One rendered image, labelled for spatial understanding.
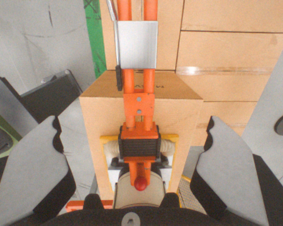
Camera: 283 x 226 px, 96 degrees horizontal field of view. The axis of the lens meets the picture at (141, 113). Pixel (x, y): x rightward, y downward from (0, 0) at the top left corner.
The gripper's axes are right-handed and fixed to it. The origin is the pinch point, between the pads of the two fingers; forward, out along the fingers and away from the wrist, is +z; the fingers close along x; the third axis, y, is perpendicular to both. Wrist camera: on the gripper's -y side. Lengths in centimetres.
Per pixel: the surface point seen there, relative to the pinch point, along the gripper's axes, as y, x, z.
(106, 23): -13, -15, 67
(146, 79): 0.6, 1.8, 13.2
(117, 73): -0.7, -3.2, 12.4
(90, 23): -17, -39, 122
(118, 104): 12.4, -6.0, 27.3
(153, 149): 17.3, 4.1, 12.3
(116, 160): 33.7, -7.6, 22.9
